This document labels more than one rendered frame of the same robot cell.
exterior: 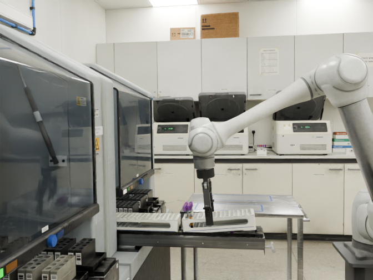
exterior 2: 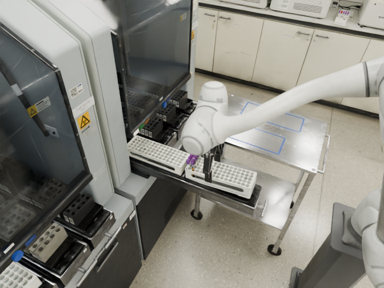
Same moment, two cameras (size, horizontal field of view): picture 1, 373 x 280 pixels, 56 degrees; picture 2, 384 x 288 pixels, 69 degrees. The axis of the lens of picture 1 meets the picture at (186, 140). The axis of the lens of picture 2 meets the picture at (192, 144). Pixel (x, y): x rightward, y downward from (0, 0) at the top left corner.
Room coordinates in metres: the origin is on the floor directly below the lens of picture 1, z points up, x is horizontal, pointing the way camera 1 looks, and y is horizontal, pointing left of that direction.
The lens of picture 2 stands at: (0.63, -0.22, 1.76)
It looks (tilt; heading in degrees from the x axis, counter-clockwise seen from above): 42 degrees down; 15
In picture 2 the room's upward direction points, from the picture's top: 3 degrees clockwise
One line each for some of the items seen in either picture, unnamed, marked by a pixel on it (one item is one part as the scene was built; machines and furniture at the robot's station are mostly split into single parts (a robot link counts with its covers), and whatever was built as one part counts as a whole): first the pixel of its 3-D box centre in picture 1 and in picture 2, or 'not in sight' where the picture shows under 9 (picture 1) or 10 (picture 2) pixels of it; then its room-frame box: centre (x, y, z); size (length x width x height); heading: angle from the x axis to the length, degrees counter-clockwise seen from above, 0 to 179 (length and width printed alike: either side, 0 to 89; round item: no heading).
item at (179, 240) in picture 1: (186, 236); (191, 175); (1.48, 0.00, 0.78); 0.73 x 0.14 x 0.09; 83
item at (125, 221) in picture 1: (145, 223); (157, 155); (1.50, 0.18, 0.83); 0.30 x 0.10 x 0.06; 83
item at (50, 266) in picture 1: (55, 273); (46, 240); (0.97, 0.37, 0.85); 0.12 x 0.02 x 0.06; 172
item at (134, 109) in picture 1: (90, 120); (115, 31); (1.77, 0.48, 1.28); 0.61 x 0.51 x 0.63; 173
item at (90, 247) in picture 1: (86, 253); (82, 210); (1.11, 0.33, 0.85); 0.12 x 0.02 x 0.06; 173
